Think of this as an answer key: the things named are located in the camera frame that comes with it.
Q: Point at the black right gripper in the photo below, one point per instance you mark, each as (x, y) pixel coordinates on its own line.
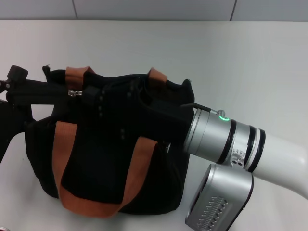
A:
(158, 120)

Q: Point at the silver zipper pull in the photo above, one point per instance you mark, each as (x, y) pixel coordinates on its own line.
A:
(75, 93)

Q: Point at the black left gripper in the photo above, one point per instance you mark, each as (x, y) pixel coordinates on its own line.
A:
(7, 130)

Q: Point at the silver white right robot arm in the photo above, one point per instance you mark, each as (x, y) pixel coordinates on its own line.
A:
(216, 139)

